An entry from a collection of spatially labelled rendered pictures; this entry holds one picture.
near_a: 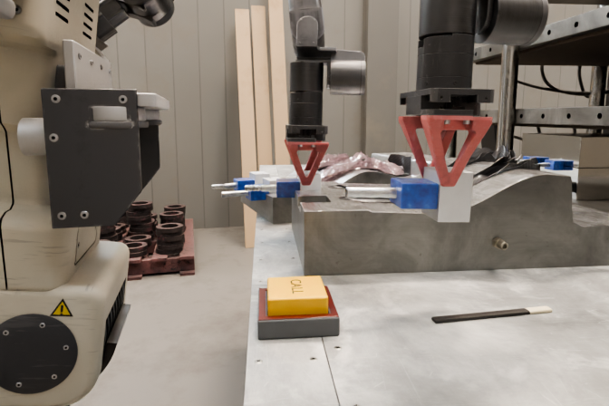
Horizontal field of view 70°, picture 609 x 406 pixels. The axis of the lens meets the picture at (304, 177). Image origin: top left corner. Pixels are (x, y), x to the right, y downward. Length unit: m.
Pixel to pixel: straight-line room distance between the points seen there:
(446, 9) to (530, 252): 0.37
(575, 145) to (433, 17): 0.97
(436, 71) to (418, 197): 0.13
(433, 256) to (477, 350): 0.21
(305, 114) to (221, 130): 3.28
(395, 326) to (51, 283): 0.41
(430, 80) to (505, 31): 0.09
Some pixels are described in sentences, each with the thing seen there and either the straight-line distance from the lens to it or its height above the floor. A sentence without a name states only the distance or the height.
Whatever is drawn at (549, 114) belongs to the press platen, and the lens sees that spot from 1.52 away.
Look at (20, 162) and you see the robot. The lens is 0.65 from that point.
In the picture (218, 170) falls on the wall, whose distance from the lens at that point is 4.02.
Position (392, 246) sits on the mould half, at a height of 0.84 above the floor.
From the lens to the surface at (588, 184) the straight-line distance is 1.42.
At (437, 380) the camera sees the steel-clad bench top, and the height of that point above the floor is 0.80.
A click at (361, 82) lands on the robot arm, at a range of 0.73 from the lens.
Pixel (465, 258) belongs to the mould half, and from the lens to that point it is 0.66.
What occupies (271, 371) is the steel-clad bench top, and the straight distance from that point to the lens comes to 0.40.
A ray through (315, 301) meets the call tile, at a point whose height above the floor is 0.83.
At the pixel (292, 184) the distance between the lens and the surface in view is 0.74.
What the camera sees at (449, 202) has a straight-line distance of 0.49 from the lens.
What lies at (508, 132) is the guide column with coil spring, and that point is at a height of 0.96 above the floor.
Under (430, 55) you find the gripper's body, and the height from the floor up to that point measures 1.08.
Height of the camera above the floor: 1.01
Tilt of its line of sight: 8 degrees down
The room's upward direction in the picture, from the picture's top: straight up
